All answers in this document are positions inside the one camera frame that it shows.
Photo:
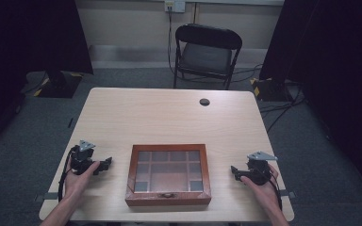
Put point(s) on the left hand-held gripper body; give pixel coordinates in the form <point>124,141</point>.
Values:
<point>82,155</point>

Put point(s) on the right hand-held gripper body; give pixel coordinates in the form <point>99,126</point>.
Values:
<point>258,169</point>

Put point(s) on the wooden box with glass lid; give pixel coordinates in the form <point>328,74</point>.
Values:
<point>169,175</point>

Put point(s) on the person's right hand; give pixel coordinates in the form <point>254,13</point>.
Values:
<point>265,190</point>

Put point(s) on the person's left hand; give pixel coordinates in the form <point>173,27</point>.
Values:
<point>77,180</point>

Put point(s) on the small black floor object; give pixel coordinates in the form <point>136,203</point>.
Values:
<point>70,122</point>

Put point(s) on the black stand base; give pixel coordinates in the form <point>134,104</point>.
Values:
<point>59,84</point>
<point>270,89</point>

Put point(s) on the black table grommet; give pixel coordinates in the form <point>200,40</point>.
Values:
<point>204,102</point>

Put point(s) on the black curtain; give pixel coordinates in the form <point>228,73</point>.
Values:
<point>28,62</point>
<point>333,78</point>

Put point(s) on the black folding chair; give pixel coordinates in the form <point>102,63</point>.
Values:
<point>205,55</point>

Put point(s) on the grey table bracket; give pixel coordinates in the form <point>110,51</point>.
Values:
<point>288,194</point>

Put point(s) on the white wall socket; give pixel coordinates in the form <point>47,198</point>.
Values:
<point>174,5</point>

